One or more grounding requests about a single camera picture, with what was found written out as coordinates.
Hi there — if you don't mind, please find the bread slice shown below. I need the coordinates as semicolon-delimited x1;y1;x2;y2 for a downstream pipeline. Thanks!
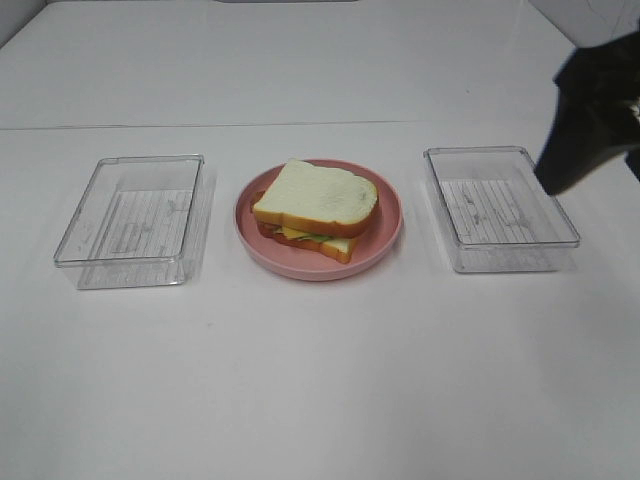
252;160;378;238
290;236;359;264

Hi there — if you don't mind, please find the bacon strip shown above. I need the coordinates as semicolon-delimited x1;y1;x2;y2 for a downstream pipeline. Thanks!
250;190;301;246

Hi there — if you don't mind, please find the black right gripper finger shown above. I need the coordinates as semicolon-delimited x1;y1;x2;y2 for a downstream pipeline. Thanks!
534;93;631;196

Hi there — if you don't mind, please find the clear right plastic tray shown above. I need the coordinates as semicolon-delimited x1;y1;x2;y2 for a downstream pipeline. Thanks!
423;146;581;274

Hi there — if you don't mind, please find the clear plastic tray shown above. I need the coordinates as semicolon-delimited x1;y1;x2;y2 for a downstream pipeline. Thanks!
423;146;581;274
53;155;215;290

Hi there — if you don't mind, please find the clear left plastic tray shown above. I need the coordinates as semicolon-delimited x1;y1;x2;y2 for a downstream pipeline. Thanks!
53;155;215;290

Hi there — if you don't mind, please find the yellow cheese slice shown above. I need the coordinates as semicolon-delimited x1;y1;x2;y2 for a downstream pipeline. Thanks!
278;226;312;241

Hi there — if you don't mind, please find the pink round plate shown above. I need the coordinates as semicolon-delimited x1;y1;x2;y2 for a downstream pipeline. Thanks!
234;159;403;281

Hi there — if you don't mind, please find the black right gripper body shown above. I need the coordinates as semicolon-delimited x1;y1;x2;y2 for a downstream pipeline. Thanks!
554;34;639;152

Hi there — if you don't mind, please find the green lettuce leaf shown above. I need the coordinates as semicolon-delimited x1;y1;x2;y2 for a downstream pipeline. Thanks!
297;233;333;243

